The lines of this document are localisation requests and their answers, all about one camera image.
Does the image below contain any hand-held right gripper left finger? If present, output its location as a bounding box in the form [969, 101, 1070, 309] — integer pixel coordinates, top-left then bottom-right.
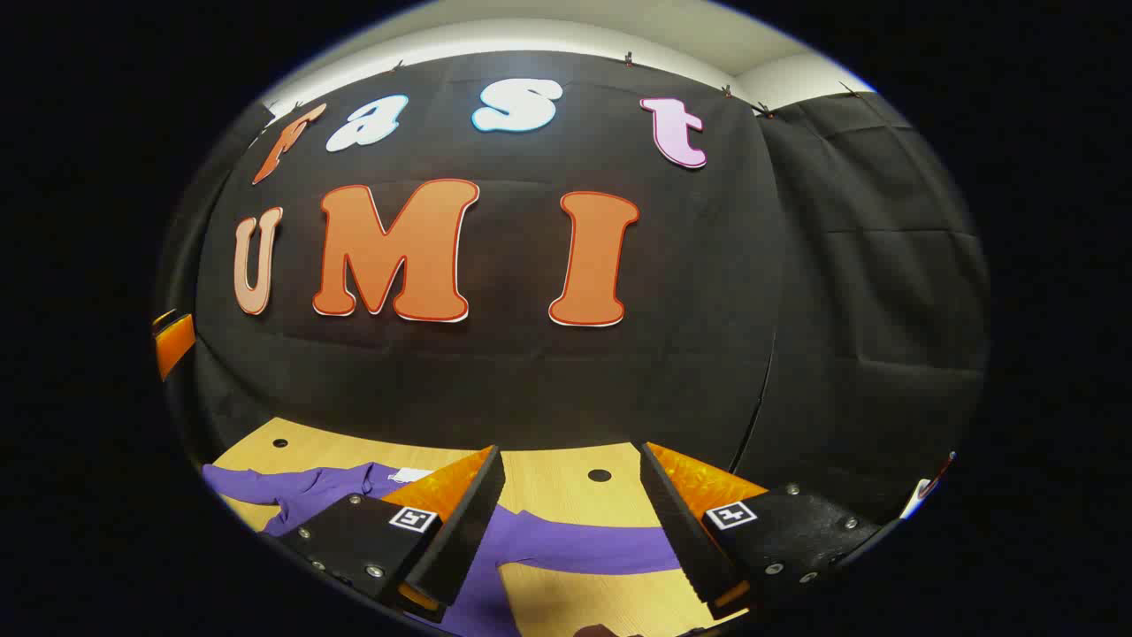
[261, 445, 507, 620]

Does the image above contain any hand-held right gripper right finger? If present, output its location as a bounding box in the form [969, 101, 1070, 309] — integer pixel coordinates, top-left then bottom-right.
[639, 441, 885, 620]

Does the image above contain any purple short-sleeved shirt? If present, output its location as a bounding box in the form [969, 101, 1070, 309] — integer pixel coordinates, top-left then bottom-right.
[202, 462, 686, 637]

